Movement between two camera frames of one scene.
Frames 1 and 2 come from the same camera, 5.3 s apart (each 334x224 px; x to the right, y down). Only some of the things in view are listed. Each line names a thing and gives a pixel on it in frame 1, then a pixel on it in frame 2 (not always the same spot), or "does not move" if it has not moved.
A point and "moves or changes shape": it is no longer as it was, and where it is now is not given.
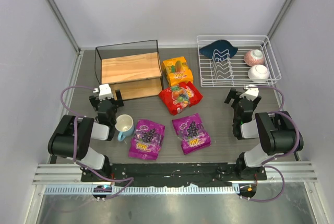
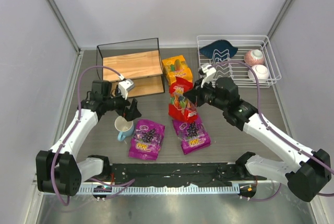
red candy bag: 177,98 moves or changes shape
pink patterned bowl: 253,57 does not move
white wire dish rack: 237,61 does not move
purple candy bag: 146,141 does not move
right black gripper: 241,99 to 199,95
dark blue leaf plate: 219,50 does not move
